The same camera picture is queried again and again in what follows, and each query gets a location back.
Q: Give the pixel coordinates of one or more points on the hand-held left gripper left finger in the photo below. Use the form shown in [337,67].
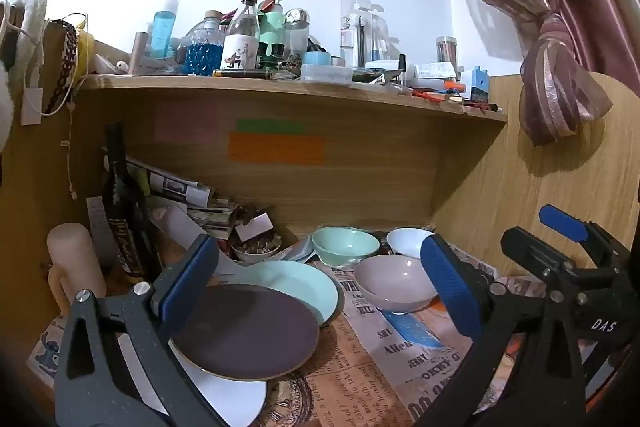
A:
[192,274]

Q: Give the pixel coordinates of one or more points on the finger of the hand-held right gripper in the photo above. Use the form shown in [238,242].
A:
[565,223]
[530,247]

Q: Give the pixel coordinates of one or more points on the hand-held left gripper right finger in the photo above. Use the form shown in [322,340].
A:
[450,287]

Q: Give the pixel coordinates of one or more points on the grey pink bowl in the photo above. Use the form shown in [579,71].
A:
[395,279]

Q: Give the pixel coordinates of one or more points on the white bowl with dark spots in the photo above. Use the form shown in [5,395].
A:
[407,242]

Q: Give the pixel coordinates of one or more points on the brown plate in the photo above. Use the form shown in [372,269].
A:
[250,332]

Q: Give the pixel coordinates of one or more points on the mint green plate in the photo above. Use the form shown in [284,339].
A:
[295,282]

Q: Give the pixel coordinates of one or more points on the mint green bowl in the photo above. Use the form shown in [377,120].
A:
[345,244]

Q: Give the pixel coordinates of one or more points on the white plate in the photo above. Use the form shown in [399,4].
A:
[230,399]

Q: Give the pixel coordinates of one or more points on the small bowl of shells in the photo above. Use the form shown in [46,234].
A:
[255,249]

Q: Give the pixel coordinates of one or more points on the stack of newspapers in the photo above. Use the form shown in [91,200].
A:
[190,197]

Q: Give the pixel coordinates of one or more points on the small white paper box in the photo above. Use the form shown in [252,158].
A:
[255,227]

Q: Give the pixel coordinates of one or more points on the dark wine bottle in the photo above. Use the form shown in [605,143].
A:
[122,227]

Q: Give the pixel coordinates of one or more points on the newspaper print mat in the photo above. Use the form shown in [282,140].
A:
[380,357]

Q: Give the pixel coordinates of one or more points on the cream mug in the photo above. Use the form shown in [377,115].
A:
[75,257]

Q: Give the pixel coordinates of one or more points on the orange sticky note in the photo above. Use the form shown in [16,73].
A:
[277,149]

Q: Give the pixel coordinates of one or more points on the pink sticky note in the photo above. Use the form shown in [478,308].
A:
[186,122]

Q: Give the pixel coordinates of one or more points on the blue pencil sharpener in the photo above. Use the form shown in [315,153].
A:
[479,86]

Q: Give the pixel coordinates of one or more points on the green sticky note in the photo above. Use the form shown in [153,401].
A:
[270,126]

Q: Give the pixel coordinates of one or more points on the wooden shelf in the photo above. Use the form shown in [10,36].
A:
[250,96]

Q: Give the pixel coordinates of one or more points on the black pen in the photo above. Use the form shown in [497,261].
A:
[240,74]

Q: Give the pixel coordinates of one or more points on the clear pencil jar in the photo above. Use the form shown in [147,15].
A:
[446,52]

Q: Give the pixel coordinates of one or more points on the pink striped curtain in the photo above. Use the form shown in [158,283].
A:
[550,7]

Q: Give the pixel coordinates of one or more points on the round blue bottle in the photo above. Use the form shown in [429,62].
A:
[204,54]

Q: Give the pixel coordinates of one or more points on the cardboard tube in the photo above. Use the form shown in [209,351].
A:
[137,54]

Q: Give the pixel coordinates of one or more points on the white tag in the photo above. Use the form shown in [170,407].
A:
[31,107]

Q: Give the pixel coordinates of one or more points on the clear glass bottle white label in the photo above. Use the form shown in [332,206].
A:
[242,42]

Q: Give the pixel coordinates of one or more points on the clear plastic box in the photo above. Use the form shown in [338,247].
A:
[325,73]

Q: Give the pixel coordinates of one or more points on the tall blue liquid bottle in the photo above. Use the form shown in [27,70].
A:
[162,32]

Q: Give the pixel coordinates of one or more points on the yellow object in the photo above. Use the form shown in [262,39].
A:
[85,52]

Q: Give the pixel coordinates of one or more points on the light blue tape roll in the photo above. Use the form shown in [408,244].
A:
[316,59]

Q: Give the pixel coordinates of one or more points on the mint green pump bottle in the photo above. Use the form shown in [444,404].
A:
[272,24]

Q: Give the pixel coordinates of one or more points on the clear bottle silver cap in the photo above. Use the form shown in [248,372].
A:
[296,32]

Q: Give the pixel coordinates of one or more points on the clear blister pack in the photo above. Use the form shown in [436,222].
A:
[362,32]

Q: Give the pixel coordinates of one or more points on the white plush toy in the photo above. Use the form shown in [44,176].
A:
[30,12]

